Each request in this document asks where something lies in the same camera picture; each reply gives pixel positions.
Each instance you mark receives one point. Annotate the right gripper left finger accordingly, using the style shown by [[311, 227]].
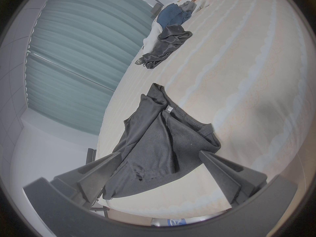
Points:
[[98, 176]]

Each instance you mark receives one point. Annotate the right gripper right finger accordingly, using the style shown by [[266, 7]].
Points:
[[234, 181]]

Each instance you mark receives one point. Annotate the black T-shirt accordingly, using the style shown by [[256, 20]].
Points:
[[153, 144]]

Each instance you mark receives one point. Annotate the bed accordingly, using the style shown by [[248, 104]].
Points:
[[234, 70]]

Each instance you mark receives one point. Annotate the pile of clothes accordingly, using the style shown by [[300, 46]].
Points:
[[172, 15]]

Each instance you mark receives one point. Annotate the black chest of drawers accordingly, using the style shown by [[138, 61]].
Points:
[[88, 155]]

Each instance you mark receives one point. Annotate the blue-green curtain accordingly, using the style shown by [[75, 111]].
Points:
[[86, 33], [69, 95]]

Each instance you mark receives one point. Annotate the black shiny garment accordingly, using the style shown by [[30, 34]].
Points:
[[167, 41]]

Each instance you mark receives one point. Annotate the grey bedside table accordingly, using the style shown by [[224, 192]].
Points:
[[156, 10]]

